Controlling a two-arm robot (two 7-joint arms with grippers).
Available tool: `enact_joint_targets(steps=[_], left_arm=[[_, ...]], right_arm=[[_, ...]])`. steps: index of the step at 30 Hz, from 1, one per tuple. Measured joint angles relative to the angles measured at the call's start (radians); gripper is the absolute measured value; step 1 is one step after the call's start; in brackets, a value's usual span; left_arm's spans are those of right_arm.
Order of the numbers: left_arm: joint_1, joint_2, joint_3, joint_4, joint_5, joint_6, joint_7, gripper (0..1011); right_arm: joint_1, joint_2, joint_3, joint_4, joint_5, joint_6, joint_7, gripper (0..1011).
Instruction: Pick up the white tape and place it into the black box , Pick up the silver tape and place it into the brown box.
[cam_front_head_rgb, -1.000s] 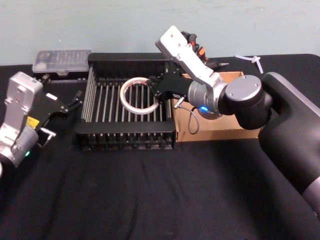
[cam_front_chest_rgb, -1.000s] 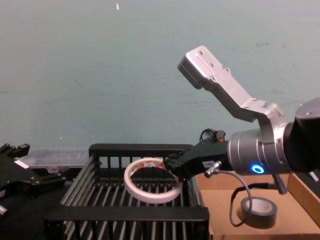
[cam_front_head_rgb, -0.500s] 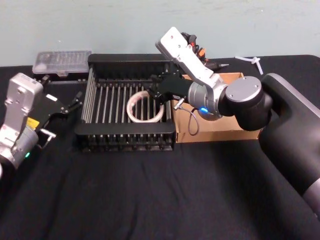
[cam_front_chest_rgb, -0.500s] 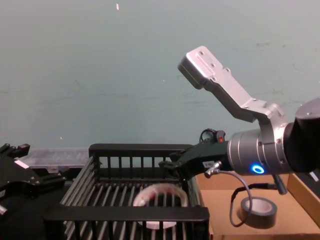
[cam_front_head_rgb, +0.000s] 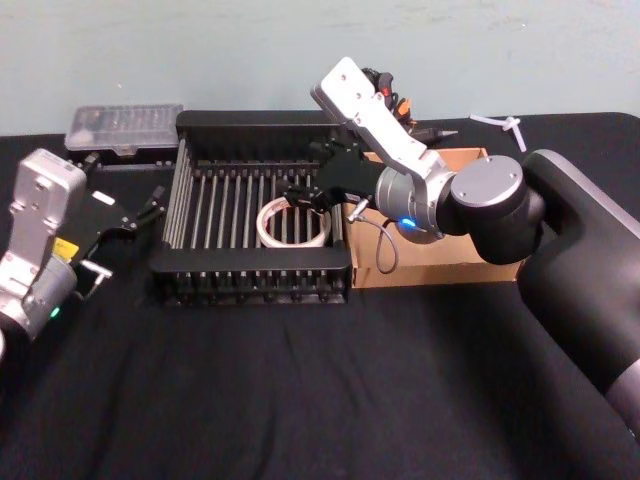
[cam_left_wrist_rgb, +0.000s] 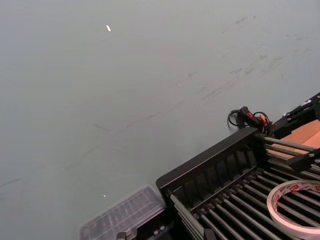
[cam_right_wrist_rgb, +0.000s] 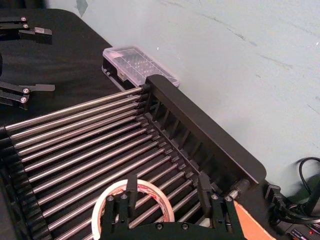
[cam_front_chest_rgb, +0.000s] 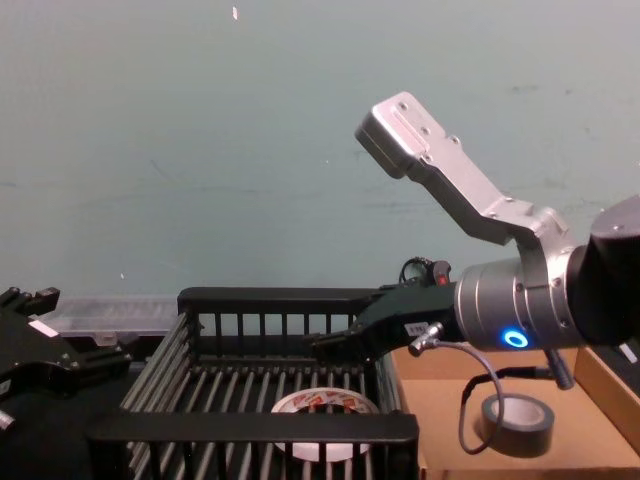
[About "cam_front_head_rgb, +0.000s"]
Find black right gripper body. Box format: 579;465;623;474
314;145;390;201

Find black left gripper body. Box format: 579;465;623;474
52;172;139;269

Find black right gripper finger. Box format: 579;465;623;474
279;183;335;215
307;139;352;160

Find white tape roll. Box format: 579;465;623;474
255;195;333;250

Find clear plastic case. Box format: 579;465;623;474
64;102;186;162

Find black rack with steel bars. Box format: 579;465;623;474
148;108;352;307

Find shallow brown cardboard tray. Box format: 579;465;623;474
341;146;525;290

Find white three-armed plastic piece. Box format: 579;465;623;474
468;112;529;153

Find black table cloth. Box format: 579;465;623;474
0;109;640;480

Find thin dark left gripper cable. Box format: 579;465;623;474
69;258;114;300

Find thin dark gripper cable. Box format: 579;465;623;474
69;258;114;300
346;197;402;275

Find black corded tool orange parts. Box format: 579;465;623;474
361;66;460;142

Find thin dark right gripper cable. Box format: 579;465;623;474
346;197;402;275

